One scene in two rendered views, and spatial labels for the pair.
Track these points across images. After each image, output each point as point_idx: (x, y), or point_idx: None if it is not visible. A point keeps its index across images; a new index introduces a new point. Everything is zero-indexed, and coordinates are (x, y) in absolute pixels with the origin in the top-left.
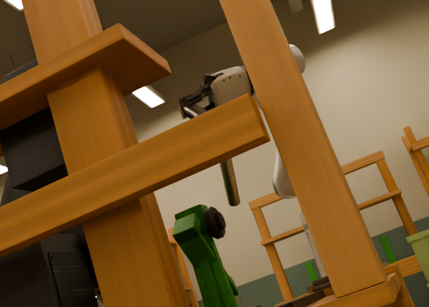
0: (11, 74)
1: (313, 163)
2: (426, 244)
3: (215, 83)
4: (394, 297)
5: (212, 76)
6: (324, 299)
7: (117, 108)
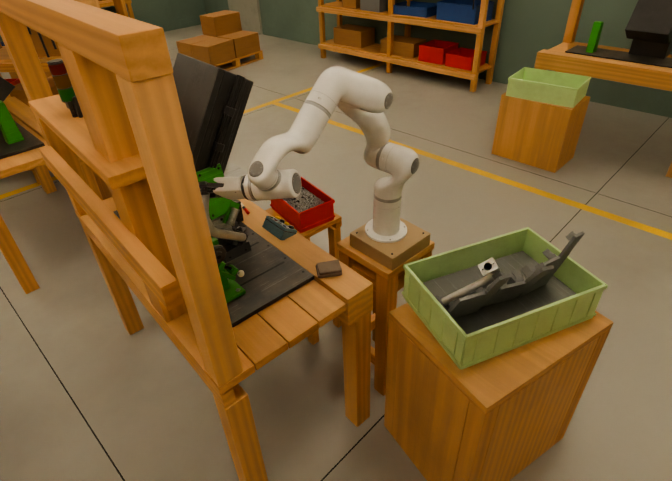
0: None
1: (198, 330)
2: (409, 279)
3: (214, 192)
4: (225, 390)
5: (213, 186)
6: (264, 318)
7: (134, 201)
